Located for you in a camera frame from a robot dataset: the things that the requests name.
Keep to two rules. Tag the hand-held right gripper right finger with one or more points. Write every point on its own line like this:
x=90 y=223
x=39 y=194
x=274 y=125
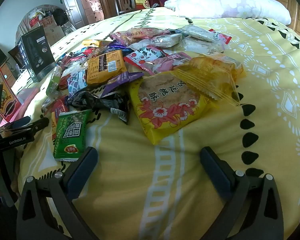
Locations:
x=215 y=170

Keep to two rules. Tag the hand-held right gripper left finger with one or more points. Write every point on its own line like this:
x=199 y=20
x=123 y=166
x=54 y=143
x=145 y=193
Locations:
x=82 y=170

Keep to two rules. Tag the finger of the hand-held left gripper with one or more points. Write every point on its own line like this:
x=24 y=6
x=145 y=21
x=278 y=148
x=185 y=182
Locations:
x=37 y=125
x=17 y=122

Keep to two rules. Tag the pink flat box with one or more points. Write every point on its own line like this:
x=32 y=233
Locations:
x=27 y=97

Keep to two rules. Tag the small red snack packet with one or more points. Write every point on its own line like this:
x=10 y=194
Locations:
x=60 y=106

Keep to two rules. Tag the yellow patterned blanket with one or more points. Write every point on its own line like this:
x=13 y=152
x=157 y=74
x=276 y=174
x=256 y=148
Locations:
x=185 y=180

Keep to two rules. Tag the red orange gift box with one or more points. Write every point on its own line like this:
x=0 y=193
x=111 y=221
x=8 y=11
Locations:
x=5 y=92

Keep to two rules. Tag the green pea snack packet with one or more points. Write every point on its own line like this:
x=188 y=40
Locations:
x=70 y=135

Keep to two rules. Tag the clear green snack packet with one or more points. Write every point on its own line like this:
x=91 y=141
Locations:
x=54 y=78

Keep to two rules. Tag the purple white patterned packet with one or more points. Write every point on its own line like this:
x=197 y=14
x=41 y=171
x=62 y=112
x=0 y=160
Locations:
x=76 y=82

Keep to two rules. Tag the black snack packet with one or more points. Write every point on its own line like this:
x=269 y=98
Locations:
x=100 y=102

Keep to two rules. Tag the black product box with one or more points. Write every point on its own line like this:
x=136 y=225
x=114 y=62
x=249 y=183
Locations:
x=38 y=52

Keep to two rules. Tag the yellow floral pastry packet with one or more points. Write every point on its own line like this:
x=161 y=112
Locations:
x=165 y=105

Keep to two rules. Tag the orange snack packet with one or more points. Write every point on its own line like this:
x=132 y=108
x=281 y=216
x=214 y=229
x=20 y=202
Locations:
x=105 y=66

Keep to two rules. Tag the clear yellow snack packet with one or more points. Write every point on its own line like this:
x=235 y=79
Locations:
x=210 y=77

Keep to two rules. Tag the purple snack packet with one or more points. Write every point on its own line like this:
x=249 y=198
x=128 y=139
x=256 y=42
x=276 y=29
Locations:
x=125 y=78

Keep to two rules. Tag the grey rounded board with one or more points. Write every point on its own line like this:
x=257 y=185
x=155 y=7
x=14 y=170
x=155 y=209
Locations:
x=25 y=17

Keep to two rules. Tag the black bag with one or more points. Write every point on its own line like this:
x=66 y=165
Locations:
x=60 y=17

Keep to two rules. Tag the pink snack packet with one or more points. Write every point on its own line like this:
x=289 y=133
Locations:
x=165 y=63

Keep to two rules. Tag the clear white snack packet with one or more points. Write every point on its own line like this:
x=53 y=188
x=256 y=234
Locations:
x=197 y=32
x=166 y=40
x=202 y=46

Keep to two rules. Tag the cardboard box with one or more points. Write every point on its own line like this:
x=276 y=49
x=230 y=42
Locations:
x=86 y=7

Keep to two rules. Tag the white cherry print packet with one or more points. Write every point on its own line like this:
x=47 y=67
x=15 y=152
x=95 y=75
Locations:
x=146 y=55

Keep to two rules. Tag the white door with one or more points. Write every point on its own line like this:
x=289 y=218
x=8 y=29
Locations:
x=72 y=0

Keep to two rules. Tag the peach snack packet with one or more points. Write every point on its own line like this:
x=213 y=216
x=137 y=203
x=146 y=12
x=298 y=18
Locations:
x=142 y=33

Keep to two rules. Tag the wooden chair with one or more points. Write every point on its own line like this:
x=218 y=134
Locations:
x=123 y=1

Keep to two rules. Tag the red gold gift box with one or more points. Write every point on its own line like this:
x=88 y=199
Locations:
x=142 y=2

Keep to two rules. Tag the white floral pillow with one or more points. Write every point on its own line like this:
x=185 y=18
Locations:
x=227 y=3

